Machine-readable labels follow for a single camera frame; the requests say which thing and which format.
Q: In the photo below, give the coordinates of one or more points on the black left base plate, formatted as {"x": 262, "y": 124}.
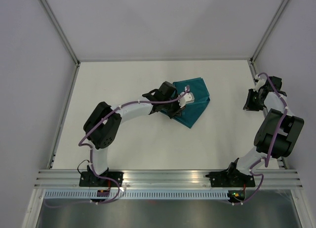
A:
{"x": 88, "y": 179}

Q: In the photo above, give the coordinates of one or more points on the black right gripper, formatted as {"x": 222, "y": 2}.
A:
{"x": 248, "y": 105}

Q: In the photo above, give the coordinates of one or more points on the teal cloth napkin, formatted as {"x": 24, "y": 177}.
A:
{"x": 193, "y": 111}

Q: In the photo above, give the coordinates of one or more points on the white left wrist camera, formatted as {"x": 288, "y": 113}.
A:
{"x": 186, "y": 97}

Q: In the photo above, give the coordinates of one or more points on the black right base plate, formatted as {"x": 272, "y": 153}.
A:
{"x": 230, "y": 178}

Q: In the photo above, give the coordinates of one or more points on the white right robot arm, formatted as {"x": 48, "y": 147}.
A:
{"x": 280, "y": 129}

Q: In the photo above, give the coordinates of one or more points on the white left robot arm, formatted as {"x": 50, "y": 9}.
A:
{"x": 103, "y": 124}

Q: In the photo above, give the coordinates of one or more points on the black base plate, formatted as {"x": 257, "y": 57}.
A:
{"x": 88, "y": 179}
{"x": 230, "y": 178}

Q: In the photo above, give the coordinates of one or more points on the white slotted cable duct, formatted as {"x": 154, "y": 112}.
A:
{"x": 138, "y": 194}

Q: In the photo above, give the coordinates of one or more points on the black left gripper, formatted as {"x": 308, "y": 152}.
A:
{"x": 177, "y": 112}

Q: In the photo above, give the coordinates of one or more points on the aluminium frame post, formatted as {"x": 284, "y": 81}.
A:
{"x": 271, "y": 26}
{"x": 51, "y": 16}

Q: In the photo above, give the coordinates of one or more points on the aluminium frame left post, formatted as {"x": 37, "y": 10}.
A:
{"x": 51, "y": 16}

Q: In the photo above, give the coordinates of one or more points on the aluminium frame right post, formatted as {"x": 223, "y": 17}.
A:
{"x": 271, "y": 26}

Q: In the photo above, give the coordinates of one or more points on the aluminium front rail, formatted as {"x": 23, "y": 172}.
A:
{"x": 274, "y": 179}

